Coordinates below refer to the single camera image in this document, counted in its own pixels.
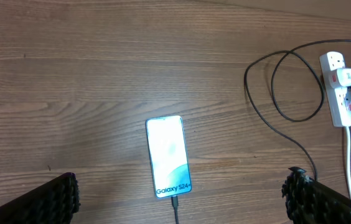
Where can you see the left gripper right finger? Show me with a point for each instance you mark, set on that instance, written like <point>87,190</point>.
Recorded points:
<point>308,201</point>

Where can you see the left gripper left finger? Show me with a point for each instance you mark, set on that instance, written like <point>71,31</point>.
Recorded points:
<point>53,202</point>

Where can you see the Samsung Galaxy smartphone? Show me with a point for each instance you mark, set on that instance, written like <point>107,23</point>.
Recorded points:
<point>168,155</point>

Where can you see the white charger plug adapter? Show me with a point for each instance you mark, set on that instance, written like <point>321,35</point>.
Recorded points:
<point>340,77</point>

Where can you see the white power strip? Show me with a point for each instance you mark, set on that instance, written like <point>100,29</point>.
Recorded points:
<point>339,99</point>

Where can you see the cardboard wall panel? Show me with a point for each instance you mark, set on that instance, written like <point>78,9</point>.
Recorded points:
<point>335,9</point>

